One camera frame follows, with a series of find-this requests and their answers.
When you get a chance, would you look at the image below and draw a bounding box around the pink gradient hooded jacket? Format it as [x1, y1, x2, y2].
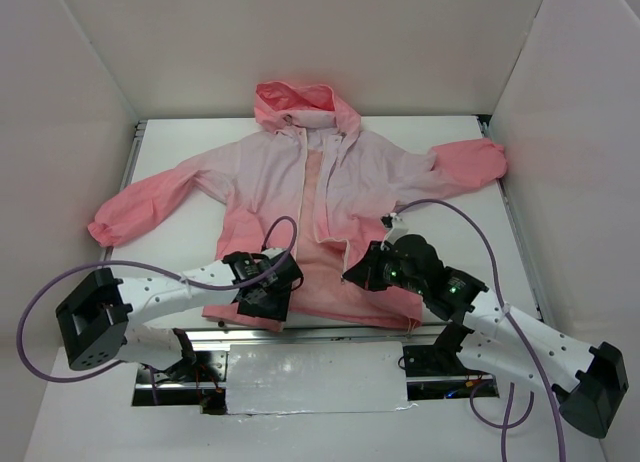
[88, 82, 507, 329]

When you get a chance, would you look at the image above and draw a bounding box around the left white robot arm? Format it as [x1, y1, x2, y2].
[56, 249, 304, 381]

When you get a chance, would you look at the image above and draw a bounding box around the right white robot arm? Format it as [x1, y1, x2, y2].
[343, 234, 629, 439]

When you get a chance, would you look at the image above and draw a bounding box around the white foil-taped panel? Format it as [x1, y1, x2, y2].
[226, 341, 411, 415]

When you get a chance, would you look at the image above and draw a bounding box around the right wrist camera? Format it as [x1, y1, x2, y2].
[381, 212, 409, 244]

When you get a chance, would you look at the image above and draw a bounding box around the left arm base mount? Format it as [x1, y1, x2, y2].
[132, 329, 228, 415]

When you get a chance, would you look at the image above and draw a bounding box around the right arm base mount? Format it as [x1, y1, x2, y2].
[397, 324, 498, 401]

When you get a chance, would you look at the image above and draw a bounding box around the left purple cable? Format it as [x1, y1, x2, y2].
[17, 215, 299, 383]

